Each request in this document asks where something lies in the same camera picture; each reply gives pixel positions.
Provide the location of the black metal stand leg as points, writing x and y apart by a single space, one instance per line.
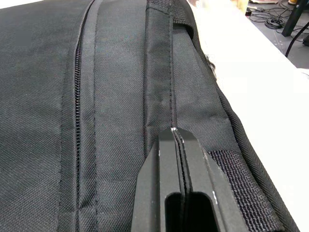
290 18

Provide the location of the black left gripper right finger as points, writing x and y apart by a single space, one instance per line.
205 193

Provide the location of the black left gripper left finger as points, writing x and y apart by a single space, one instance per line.
155 188

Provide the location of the black fabric laptop bag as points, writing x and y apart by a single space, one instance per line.
108 96

